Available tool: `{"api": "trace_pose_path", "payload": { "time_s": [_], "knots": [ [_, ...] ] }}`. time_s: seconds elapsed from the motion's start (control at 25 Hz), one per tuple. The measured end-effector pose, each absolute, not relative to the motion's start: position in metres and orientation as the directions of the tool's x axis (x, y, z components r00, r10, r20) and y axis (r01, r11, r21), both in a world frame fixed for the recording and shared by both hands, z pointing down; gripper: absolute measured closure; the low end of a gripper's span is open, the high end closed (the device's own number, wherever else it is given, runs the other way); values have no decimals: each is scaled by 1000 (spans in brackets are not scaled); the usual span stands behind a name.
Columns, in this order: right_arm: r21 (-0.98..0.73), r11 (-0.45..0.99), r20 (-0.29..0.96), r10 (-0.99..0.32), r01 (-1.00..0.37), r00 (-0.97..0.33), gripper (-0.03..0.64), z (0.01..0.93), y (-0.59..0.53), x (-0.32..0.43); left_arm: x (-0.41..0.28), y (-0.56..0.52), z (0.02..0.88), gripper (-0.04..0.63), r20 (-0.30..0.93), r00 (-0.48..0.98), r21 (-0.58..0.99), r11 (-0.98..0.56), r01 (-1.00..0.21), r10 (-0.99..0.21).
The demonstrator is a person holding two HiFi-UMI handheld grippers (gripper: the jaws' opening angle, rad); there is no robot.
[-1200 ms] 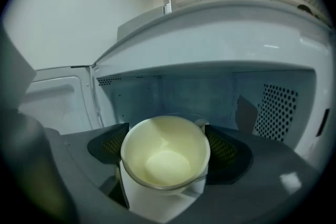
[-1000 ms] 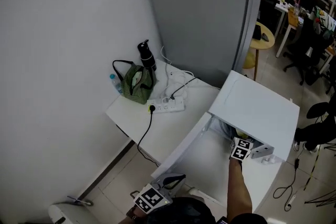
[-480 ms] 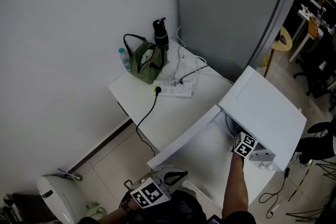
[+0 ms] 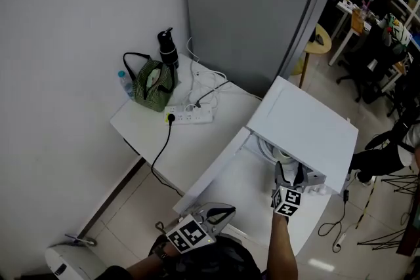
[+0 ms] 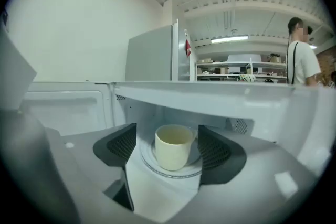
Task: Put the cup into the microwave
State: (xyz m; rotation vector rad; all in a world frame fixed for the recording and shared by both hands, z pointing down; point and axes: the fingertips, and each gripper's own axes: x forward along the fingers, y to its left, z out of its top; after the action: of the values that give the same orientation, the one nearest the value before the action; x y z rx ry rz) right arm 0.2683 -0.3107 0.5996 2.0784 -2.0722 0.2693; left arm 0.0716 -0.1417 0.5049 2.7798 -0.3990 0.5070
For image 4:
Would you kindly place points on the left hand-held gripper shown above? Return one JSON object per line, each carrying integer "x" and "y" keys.
{"x": 190, "y": 234}

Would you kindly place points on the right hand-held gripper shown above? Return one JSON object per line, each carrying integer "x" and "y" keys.
{"x": 287, "y": 201}

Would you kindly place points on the person's right forearm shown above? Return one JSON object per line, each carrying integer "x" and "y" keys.
{"x": 282, "y": 249}

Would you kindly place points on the person's left forearm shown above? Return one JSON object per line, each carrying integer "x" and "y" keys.
{"x": 147, "y": 267}

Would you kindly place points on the person's dark shirt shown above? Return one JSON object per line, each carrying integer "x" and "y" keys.
{"x": 216, "y": 262}

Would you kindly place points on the dark wristwatch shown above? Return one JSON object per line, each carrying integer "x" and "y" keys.
{"x": 160, "y": 247}

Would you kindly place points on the small white floor power strip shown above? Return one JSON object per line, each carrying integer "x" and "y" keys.
{"x": 340, "y": 240}

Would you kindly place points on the yellow black striped pole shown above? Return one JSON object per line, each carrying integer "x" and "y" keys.
{"x": 365, "y": 208}

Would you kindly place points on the yellow stool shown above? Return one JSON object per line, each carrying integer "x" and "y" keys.
{"x": 298, "y": 66}

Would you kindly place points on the round wooden side table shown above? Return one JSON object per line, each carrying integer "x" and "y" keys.
{"x": 320, "y": 46}

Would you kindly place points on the grey mouse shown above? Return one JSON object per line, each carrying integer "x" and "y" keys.
{"x": 320, "y": 38}

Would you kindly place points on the green striped lunch bag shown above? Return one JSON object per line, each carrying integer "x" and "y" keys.
{"x": 154, "y": 88}

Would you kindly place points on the white floor appliance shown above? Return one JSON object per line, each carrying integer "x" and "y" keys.
{"x": 75, "y": 262}

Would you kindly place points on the clear bottle with blue cap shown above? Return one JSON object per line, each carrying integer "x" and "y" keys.
{"x": 126, "y": 85}

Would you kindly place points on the white desk with wooden top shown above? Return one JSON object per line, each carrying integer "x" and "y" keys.
{"x": 356, "y": 21}

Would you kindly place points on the grey refrigerator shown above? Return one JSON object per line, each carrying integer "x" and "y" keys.
{"x": 249, "y": 10}

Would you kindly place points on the black water bottle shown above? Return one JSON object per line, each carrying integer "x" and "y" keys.
{"x": 168, "y": 49}

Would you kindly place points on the colourful printed bag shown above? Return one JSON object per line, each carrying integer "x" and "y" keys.
{"x": 397, "y": 29}

